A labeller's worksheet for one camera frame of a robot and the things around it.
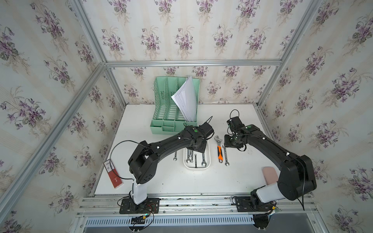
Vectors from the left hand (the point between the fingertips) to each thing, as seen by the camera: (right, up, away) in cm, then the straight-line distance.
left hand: (201, 149), depth 84 cm
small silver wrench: (-16, -7, +6) cm, 18 cm away
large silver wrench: (+2, -9, +4) cm, 10 cm away
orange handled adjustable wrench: (+13, -2, +9) cm, 16 cm away
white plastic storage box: (-2, -7, +6) cm, 10 cm away
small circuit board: (-33, -33, -13) cm, 48 cm away
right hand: (+17, +3, +2) cm, 18 cm away
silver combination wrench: (+16, -9, +4) cm, 19 cm away
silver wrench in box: (-8, -7, +6) cm, 12 cm away
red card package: (-49, -16, -4) cm, 52 cm away
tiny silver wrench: (-3, -8, +4) cm, 10 cm away
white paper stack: (-10, +31, +9) cm, 33 cm away
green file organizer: (-24, +17, +26) cm, 39 cm away
